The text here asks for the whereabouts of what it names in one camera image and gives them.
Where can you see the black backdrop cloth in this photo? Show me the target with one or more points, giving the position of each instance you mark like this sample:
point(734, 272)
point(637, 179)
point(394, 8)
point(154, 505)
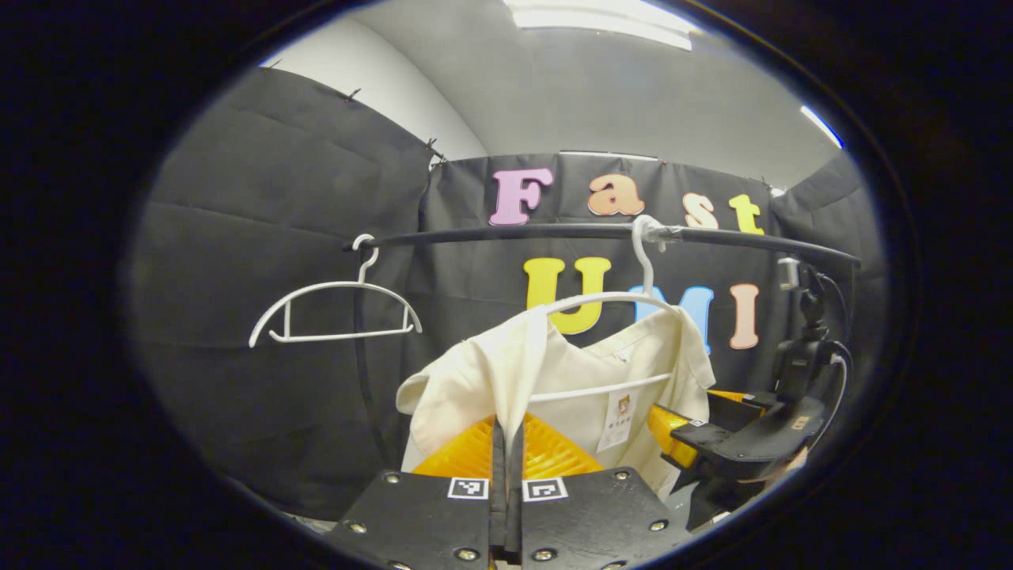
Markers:
point(261, 198)

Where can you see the empty white clothes hanger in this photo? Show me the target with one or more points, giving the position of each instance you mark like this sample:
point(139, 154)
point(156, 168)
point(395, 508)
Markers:
point(340, 336)

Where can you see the white shirt hanger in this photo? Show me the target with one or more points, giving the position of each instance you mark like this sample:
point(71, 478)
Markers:
point(646, 261)

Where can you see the ceiling strip light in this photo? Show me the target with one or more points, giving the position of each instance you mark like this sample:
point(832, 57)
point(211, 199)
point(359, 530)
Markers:
point(609, 155)

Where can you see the large ceiling light panel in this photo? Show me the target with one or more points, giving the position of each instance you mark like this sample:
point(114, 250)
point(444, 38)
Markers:
point(601, 20)

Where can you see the black clothes rack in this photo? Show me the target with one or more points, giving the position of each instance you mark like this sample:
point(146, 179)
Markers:
point(554, 231)

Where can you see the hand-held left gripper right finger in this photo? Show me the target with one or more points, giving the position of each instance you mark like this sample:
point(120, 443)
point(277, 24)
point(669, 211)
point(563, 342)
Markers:
point(601, 522)

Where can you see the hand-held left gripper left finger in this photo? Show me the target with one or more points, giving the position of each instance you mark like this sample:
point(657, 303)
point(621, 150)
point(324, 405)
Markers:
point(411, 522)

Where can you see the cream shirt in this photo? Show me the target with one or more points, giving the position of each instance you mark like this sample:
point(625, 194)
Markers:
point(491, 372)

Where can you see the small ceiling light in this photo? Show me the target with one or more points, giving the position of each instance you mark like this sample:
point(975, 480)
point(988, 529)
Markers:
point(821, 127)

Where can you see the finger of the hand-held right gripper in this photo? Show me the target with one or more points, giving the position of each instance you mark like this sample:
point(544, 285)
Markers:
point(673, 435)
point(740, 402)

